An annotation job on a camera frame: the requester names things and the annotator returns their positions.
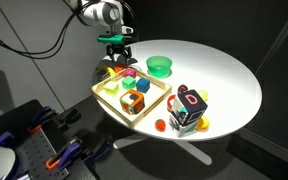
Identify red plastic ring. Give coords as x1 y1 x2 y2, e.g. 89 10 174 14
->
166 94 177 113

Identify white table base legs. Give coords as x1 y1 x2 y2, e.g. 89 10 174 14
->
112 133 213 166

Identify purple spring clamp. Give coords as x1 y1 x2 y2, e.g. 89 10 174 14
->
0 131 14 147

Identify red toy strawberry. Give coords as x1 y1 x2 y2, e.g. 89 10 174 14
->
154 118 167 132

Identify black spring clamp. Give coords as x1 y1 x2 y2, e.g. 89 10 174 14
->
56 107 82 130
83 137 112 165

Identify yellow-green cube block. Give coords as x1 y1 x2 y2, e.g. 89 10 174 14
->
103 80 120 98

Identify yellow toy lemon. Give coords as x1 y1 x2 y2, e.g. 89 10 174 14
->
197 89 209 102

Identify purple clamp with orange tip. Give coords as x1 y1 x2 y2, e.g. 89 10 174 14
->
45 139 84 170
27 106 58 134

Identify black cube with letter D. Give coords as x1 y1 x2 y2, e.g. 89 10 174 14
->
177 88 209 127

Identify dark red toy ball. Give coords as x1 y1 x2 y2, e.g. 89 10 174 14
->
177 84 189 94

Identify pink cube block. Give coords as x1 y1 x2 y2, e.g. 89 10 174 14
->
123 68 137 79

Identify wooden tray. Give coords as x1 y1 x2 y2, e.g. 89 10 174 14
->
90 65 173 128

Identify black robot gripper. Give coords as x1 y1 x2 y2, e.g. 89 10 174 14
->
105 42 139 66

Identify green plastic bowl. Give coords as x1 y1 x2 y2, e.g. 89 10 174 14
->
145 55 174 79

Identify green cube block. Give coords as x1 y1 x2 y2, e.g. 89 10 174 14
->
121 75 137 91

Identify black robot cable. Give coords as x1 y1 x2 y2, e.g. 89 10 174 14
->
0 0 138 60

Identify orange black patterned cube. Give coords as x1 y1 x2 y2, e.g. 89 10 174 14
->
119 88 146 115

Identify yellow toy banana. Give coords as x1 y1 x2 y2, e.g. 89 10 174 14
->
98 65 117 78

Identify orange yellow toy fruit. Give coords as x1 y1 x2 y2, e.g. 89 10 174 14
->
195 116 210 132

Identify blue cube block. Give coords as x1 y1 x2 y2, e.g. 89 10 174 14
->
136 77 151 94

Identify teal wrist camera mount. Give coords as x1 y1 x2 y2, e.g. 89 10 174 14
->
96 33 126 45

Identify black perforated mounting board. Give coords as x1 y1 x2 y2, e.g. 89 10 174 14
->
15 128 70 180

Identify white black patterned cube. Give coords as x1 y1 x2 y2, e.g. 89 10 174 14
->
168 99 198 138

